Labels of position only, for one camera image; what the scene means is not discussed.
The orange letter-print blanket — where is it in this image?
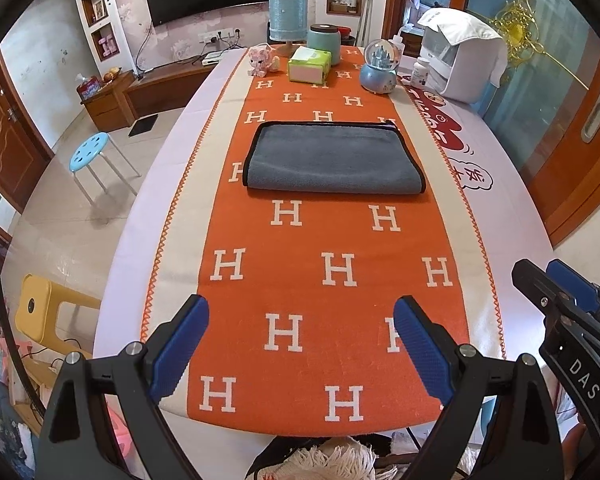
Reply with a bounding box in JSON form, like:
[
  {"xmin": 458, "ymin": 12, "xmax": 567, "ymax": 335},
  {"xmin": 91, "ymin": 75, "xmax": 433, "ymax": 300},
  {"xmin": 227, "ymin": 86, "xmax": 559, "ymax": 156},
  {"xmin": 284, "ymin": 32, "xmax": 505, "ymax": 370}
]
[{"xmin": 140, "ymin": 45, "xmax": 506, "ymax": 423}]

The blue castle snow globe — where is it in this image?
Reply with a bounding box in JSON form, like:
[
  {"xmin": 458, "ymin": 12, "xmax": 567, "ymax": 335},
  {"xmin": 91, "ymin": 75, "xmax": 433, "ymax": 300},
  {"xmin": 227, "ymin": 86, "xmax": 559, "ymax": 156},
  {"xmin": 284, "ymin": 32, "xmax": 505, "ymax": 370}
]
[{"xmin": 359, "ymin": 40, "xmax": 400, "ymax": 96}]

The blue shade table lamp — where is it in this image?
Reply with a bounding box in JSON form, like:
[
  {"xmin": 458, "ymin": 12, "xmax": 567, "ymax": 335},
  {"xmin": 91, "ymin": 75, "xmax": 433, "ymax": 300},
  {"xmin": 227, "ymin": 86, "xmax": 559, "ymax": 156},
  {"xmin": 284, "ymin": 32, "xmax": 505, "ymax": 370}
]
[{"xmin": 267, "ymin": 0, "xmax": 310, "ymax": 58}]

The white covered appliance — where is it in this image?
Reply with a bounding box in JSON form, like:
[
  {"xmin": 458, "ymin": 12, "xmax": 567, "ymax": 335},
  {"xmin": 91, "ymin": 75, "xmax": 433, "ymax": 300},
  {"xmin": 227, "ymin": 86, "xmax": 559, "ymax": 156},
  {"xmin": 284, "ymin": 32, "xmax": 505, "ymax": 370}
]
[{"xmin": 417, "ymin": 7, "xmax": 510, "ymax": 88}]

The white pill bottle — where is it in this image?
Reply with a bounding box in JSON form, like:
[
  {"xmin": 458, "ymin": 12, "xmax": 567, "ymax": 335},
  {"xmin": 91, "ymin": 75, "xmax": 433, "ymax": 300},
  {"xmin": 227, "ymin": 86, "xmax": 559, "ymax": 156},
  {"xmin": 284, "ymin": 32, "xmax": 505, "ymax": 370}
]
[{"xmin": 411, "ymin": 58, "xmax": 433, "ymax": 89}]

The white wall shelf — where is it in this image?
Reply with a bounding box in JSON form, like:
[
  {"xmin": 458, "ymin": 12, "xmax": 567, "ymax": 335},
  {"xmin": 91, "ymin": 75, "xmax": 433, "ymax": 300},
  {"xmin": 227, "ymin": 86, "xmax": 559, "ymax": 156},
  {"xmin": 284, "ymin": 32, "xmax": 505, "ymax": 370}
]
[{"xmin": 71, "ymin": 0, "xmax": 127, "ymax": 77}]

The white printed tablecloth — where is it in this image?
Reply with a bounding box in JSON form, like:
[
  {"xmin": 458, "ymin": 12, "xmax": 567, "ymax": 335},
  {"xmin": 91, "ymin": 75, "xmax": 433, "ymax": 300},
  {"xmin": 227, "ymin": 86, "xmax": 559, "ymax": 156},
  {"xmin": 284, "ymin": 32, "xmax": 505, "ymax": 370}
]
[{"xmin": 92, "ymin": 45, "xmax": 556, "ymax": 441}]

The teal canister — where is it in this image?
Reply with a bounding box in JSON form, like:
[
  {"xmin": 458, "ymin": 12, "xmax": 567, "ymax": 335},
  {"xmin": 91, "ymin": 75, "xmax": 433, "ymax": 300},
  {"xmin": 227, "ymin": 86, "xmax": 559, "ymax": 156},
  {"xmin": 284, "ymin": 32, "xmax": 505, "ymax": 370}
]
[{"xmin": 307, "ymin": 24, "xmax": 342, "ymax": 66}]

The pink toy figure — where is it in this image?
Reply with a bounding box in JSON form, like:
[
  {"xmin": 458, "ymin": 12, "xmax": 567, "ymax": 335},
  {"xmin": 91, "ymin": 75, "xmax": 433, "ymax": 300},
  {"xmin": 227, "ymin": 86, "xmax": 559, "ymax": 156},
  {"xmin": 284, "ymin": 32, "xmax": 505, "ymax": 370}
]
[{"xmin": 248, "ymin": 46, "xmax": 281, "ymax": 79}]

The silver door handle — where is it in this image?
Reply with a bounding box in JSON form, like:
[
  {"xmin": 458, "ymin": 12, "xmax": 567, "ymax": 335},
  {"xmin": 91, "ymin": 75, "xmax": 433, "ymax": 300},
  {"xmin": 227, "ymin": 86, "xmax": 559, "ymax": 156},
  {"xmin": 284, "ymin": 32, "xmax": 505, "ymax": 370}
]
[{"xmin": 580, "ymin": 84, "xmax": 600, "ymax": 144}]

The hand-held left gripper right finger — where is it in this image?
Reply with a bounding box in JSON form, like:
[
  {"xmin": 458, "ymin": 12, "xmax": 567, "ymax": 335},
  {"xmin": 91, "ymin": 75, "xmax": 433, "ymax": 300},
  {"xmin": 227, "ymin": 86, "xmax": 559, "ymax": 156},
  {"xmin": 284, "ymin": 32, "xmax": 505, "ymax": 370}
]
[{"xmin": 393, "ymin": 295, "xmax": 566, "ymax": 480}]

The white wall power outlet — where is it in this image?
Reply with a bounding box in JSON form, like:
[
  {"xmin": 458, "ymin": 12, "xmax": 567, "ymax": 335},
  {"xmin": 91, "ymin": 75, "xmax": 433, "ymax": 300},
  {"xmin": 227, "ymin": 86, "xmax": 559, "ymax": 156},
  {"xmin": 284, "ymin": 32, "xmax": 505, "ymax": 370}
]
[{"xmin": 198, "ymin": 27, "xmax": 242, "ymax": 44}]

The wooden television cabinet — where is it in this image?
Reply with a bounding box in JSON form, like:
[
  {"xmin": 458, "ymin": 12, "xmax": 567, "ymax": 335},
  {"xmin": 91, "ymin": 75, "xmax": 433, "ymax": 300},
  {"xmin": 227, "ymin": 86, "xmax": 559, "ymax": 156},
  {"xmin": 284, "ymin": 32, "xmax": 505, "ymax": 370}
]
[{"xmin": 80, "ymin": 52, "xmax": 221, "ymax": 131}]

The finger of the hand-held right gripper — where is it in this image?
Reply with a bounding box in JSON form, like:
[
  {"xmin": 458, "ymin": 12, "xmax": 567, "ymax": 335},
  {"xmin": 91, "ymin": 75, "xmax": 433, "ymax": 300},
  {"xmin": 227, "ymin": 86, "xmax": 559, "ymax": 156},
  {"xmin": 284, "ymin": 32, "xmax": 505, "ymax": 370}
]
[
  {"xmin": 511, "ymin": 259, "xmax": 600, "ymax": 361},
  {"xmin": 546, "ymin": 259, "xmax": 600, "ymax": 313}
]

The brown wooden door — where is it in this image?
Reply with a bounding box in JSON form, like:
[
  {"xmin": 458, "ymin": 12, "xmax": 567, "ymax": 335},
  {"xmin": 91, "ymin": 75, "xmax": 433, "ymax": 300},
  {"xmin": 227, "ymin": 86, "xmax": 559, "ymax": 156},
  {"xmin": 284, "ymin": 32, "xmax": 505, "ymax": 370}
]
[{"xmin": 0, "ymin": 47, "xmax": 54, "ymax": 213}]

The black floor mat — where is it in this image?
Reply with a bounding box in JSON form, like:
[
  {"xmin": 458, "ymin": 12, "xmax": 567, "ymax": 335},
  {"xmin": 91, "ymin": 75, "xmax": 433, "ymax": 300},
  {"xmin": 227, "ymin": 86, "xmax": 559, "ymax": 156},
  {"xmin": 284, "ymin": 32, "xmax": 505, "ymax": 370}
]
[{"xmin": 128, "ymin": 115, "xmax": 160, "ymax": 137}]

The blue round stool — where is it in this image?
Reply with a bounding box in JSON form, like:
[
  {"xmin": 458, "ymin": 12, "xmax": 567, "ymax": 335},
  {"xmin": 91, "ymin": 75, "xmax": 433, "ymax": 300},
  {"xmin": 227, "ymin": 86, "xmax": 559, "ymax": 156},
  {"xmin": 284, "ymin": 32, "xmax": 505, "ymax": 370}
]
[{"xmin": 69, "ymin": 132, "xmax": 142, "ymax": 206}]

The white countertop appliance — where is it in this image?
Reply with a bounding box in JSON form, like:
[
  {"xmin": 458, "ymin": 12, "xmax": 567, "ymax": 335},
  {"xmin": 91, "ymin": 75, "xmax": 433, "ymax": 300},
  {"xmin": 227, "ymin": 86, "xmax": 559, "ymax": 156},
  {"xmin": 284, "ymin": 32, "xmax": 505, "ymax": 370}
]
[{"xmin": 419, "ymin": 25, "xmax": 498, "ymax": 104}]

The grey towel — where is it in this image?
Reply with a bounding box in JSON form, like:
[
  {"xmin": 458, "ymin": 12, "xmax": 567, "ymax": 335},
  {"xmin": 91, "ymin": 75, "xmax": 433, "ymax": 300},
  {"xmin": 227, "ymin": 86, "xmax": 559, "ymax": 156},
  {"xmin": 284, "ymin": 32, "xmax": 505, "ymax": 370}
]
[{"xmin": 242, "ymin": 121, "xmax": 427, "ymax": 195}]

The yellow plastic stool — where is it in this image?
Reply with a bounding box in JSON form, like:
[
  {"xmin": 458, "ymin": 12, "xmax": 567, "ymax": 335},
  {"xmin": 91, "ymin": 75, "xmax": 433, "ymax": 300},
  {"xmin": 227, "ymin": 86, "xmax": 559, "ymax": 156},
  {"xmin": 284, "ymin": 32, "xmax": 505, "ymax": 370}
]
[{"xmin": 14, "ymin": 274, "xmax": 103, "ymax": 361}]

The red tissue packet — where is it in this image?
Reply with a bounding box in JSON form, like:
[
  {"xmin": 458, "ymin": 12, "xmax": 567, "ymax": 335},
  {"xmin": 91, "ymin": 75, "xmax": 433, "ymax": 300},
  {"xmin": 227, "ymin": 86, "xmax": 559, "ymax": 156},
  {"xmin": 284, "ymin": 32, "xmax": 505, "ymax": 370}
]
[{"xmin": 76, "ymin": 74, "xmax": 104, "ymax": 102}]

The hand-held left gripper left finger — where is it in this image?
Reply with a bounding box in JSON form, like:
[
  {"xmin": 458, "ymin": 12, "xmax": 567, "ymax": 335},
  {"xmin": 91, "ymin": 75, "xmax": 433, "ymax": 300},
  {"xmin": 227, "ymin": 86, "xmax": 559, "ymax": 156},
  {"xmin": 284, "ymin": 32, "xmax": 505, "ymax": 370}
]
[{"xmin": 34, "ymin": 294, "xmax": 211, "ymax": 480}]

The gold ornament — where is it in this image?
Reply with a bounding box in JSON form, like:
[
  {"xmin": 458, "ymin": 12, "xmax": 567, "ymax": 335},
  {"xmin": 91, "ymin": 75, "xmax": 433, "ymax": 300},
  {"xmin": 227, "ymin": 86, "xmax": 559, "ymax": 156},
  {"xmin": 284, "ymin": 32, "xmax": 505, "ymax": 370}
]
[{"xmin": 487, "ymin": 0, "xmax": 589, "ymax": 94}]

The white fringed cloth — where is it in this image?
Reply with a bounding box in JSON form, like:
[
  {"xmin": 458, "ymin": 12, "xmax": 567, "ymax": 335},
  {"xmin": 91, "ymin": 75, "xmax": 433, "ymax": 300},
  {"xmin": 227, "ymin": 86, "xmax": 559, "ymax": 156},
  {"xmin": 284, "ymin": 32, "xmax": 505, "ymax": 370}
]
[{"xmin": 250, "ymin": 435, "xmax": 417, "ymax": 480}]

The green tissue box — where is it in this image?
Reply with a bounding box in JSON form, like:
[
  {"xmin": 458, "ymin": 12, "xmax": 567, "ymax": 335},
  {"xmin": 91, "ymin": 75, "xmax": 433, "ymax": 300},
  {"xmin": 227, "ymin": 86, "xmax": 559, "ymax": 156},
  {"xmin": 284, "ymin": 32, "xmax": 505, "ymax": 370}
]
[{"xmin": 287, "ymin": 46, "xmax": 333, "ymax": 84}]

